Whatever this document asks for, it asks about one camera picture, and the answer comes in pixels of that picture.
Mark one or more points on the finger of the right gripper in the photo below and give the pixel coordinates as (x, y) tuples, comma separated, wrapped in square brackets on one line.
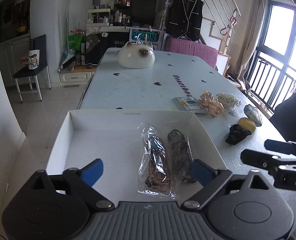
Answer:
[(281, 147), (265, 161)]

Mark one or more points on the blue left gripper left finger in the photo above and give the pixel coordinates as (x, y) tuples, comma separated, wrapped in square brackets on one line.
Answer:
[(92, 172)]

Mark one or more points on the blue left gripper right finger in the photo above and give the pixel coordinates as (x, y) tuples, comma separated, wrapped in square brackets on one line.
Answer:
[(203, 173)]

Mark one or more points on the black soft strap pouch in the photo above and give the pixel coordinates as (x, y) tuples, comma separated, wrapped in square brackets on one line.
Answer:
[(237, 134)]

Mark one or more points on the blue patterned fluffy cloth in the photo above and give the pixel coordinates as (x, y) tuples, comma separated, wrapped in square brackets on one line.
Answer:
[(253, 114)]

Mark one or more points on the peach ribbon scrunchie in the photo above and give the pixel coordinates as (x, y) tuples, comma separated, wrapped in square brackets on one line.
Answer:
[(213, 107)]

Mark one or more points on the white blue tissue packet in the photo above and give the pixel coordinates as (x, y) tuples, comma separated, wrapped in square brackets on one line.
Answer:
[(189, 104)]

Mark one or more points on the black chair at right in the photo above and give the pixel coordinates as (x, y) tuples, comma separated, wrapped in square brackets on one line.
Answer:
[(284, 118)]

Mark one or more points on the white shallow tray box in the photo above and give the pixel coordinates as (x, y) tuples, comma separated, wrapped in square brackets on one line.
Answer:
[(114, 136)]

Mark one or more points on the yellow round sponge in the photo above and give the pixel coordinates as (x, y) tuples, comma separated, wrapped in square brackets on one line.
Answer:
[(248, 124)]

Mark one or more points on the pink upholstered chair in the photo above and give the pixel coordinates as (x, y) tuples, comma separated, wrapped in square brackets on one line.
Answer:
[(186, 47)]

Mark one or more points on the white cat face holder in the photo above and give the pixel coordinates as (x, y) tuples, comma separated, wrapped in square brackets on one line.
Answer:
[(136, 56)]

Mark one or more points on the white cartoon tote bag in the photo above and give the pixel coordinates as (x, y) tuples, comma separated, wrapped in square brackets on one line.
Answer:
[(33, 59)]

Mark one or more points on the green bag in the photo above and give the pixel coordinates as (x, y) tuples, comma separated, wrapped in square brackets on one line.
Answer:
[(75, 41)]

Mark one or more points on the dark blue chair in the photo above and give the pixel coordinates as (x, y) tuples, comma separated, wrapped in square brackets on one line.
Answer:
[(32, 75)]

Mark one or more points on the teal poison sign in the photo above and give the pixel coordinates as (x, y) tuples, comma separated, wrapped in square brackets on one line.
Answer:
[(144, 35)]

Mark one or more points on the white tiered shelf rack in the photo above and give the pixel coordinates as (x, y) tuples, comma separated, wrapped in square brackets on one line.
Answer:
[(98, 17)]

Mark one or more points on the black jacket white piping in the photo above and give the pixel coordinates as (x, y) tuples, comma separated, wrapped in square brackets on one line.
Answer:
[(184, 19)]

